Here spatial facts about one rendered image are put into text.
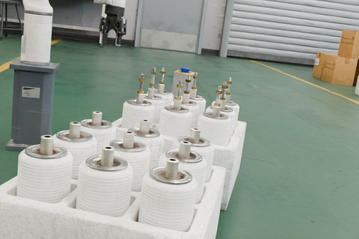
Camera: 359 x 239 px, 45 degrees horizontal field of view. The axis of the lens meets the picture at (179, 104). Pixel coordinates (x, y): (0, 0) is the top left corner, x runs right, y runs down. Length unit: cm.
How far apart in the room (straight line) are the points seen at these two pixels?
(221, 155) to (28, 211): 61
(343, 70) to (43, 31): 398
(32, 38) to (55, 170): 83
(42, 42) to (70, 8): 498
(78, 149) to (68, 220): 18
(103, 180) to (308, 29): 641
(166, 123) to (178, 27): 532
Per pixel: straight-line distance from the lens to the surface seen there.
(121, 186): 77
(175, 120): 126
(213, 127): 124
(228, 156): 123
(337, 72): 508
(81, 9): 653
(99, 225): 76
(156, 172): 77
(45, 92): 158
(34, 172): 81
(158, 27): 653
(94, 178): 76
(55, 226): 79
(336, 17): 722
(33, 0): 160
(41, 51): 157
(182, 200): 74
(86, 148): 91
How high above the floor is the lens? 53
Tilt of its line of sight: 11 degrees down
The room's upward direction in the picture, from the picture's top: 7 degrees clockwise
